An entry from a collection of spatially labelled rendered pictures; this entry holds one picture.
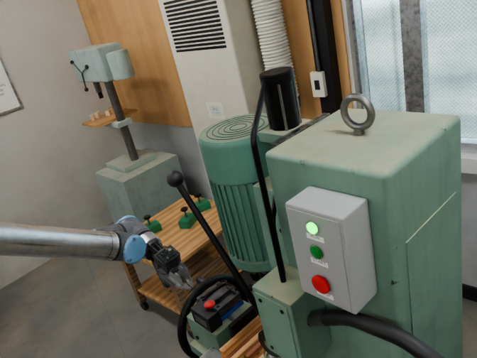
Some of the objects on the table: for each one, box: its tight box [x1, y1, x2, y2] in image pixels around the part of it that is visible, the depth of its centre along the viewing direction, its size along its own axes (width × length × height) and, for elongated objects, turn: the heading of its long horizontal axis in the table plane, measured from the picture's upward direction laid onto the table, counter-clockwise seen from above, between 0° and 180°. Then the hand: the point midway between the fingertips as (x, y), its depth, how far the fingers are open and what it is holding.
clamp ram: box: [227, 305, 258, 338], centre depth 117 cm, size 9×8×9 cm
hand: (189, 288), depth 142 cm, fingers closed
